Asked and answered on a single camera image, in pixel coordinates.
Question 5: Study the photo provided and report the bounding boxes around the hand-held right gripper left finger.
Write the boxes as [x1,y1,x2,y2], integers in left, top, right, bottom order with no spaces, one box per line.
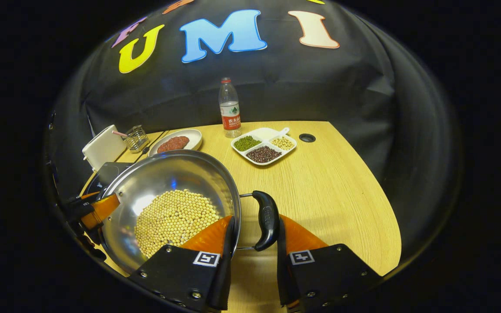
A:
[128,215,236,313]

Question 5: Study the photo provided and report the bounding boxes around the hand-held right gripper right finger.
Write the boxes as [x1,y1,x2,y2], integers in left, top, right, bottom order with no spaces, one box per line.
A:
[277,214,384,310]

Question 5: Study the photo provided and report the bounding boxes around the black induction cooktop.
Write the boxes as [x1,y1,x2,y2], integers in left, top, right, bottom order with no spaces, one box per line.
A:
[86,162,134,196]

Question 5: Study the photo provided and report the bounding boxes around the steel pot with black handle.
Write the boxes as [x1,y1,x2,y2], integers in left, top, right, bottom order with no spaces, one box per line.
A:
[98,150,281,275]

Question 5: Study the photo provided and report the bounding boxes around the white toaster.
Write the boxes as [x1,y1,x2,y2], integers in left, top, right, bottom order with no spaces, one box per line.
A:
[82,125,127,172]

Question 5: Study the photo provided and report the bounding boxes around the pile of yellow soybeans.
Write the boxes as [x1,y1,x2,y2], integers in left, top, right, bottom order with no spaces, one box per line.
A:
[134,189,220,259]

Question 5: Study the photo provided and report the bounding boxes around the red meat patties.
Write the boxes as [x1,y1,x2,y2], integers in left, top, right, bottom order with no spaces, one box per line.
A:
[157,136,190,153]

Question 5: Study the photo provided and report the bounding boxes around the white divided dish of beans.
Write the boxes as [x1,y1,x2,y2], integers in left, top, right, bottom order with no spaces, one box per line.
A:
[231,127,297,166]

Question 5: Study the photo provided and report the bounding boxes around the white round plate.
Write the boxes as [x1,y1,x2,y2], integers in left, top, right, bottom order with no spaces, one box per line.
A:
[148,129,203,157]

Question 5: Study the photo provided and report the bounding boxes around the clear water bottle red label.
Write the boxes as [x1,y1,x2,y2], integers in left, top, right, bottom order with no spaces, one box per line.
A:
[218,77,242,139]

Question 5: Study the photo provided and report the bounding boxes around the black backdrop cloth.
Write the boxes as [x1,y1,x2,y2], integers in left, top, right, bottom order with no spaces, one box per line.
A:
[48,0,462,244]

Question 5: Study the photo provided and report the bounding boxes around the wire mesh utensil basket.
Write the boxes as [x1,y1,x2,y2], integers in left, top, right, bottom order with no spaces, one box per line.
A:
[124,125,150,153]

